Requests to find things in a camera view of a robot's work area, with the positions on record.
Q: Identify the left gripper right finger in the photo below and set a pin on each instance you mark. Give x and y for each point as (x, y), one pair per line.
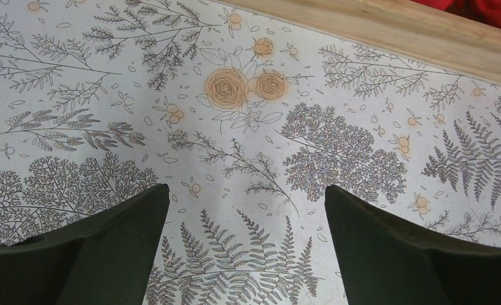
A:
(385, 259)

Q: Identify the red apron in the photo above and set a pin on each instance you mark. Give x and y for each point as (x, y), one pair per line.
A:
(488, 10)

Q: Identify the floral table mat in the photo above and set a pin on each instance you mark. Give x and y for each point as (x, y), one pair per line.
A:
(247, 119)

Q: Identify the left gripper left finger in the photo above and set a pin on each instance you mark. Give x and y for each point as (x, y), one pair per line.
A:
(105, 258)

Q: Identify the wooden rack frame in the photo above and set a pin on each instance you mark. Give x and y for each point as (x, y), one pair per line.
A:
(404, 27)

